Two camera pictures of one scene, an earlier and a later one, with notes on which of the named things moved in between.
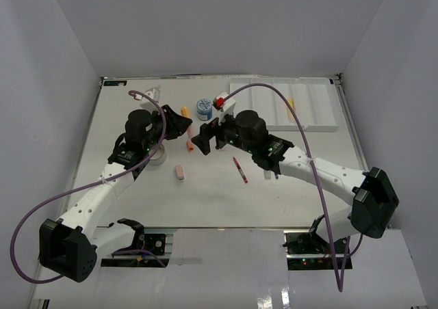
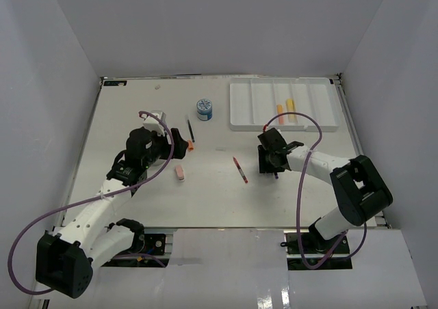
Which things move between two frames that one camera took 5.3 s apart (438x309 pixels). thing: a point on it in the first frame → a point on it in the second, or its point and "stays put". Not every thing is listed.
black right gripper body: (226, 133) → (265, 162)
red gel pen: (239, 167) stays put
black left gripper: (177, 124) → (180, 145)
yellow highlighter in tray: (291, 117) stays put
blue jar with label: (204, 109) stays put
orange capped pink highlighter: (185, 111) → (280, 111)
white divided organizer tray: (313, 99) stays put
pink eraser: (180, 173) stays put
